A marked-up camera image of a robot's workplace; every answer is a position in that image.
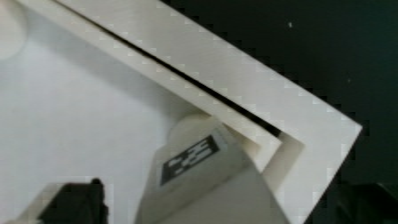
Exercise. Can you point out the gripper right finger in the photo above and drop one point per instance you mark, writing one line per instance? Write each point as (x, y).
(367, 204)

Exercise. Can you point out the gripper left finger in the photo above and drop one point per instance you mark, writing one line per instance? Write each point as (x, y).
(70, 204)

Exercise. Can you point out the white leg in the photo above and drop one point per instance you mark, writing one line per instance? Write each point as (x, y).
(205, 188)

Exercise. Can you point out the white square tabletop part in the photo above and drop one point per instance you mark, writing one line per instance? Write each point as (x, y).
(91, 101)

